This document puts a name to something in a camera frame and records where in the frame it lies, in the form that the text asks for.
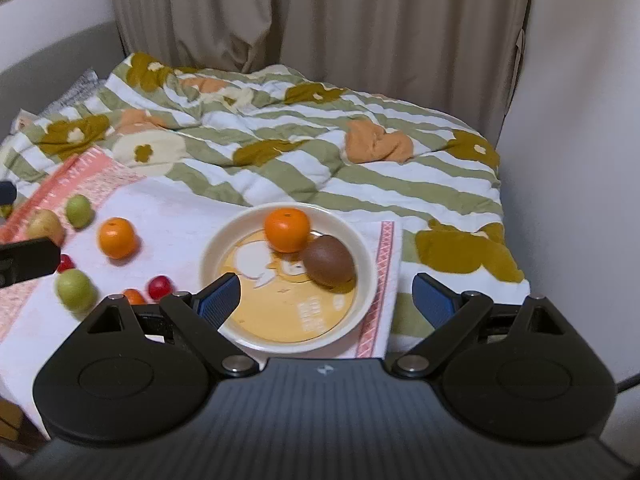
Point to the striped floral blanket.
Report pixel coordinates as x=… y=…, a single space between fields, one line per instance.
x=310 y=170

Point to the large orange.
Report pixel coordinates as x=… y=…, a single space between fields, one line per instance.
x=117 y=238
x=286 y=230

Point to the brown kiwi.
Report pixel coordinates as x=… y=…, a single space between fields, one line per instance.
x=330 y=262

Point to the beige curtain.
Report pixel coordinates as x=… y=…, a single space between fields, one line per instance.
x=350 y=20

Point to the red cherry tomato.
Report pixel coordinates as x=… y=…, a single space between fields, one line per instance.
x=66 y=263
x=159 y=286

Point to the grey upholstered headboard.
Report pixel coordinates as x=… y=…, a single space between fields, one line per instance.
x=50 y=57

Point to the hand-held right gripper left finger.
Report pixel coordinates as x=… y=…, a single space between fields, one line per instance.
x=220 y=301

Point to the green round fruit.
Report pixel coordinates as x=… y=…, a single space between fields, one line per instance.
x=75 y=290
x=79 y=210

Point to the cream bowl with yellow print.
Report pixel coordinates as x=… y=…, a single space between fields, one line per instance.
x=280 y=322

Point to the small orange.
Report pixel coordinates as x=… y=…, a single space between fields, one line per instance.
x=133 y=296

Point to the grey patterned cloth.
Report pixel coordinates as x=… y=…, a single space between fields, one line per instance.
x=75 y=89

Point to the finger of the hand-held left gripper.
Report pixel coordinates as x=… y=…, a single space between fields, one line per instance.
x=30 y=260
x=6 y=193

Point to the yellow-brown pear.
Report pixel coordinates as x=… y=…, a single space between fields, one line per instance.
x=45 y=227

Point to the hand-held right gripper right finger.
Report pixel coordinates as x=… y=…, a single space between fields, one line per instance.
x=430 y=301

